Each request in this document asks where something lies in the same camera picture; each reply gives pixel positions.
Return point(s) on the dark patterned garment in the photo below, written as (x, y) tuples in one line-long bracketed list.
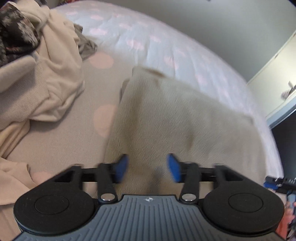
[(16, 34)]

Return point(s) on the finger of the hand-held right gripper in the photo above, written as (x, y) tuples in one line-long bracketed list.
[(270, 184)]

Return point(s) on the dark wardrobe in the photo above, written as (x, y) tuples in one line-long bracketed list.
[(286, 150)]

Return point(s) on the cream cloth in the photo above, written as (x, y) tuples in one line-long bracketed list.
[(11, 166)]

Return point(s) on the beige ribbed knit garment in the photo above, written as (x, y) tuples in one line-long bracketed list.
[(20, 97)]

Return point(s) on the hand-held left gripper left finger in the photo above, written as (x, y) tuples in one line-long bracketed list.
[(121, 168)]

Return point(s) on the person's right hand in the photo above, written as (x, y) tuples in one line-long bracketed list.
[(289, 212)]

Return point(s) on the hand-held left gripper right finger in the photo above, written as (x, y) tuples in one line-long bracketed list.
[(174, 168)]

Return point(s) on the cream door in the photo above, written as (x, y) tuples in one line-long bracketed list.
[(272, 92)]

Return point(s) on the bed with pink dotted sheet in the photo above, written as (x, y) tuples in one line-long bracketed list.
[(161, 34)]

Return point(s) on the cream white garment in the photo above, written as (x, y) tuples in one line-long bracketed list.
[(57, 69)]

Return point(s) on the beige fleece hoodie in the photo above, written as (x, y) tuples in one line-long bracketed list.
[(173, 115)]

